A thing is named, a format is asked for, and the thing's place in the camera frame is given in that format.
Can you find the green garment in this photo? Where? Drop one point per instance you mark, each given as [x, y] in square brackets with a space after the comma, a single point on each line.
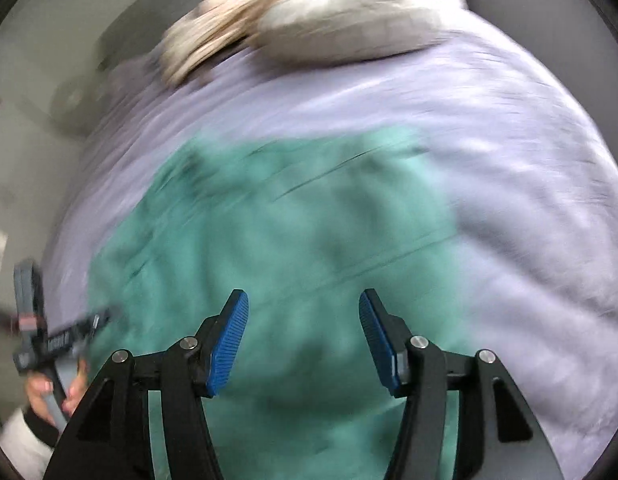
[289, 240]

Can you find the lilac fluffy blanket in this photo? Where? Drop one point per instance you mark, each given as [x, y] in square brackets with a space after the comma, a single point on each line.
[489, 135]

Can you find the beige crumpled cloth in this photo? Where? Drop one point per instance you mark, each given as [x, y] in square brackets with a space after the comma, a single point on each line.
[214, 25]

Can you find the person's left forearm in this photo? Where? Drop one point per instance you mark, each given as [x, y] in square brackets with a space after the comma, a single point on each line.
[21, 442]

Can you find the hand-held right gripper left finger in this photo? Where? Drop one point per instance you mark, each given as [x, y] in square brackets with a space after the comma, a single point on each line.
[229, 345]

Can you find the person's left hand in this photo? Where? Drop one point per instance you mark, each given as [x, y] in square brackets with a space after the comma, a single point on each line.
[39, 392]

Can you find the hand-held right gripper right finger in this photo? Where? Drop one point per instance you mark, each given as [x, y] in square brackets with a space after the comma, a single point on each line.
[379, 340]

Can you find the round cream pleated pillow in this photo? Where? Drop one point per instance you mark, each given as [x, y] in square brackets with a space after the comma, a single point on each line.
[349, 15]

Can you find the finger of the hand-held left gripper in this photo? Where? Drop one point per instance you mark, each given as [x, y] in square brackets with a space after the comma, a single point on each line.
[71, 332]

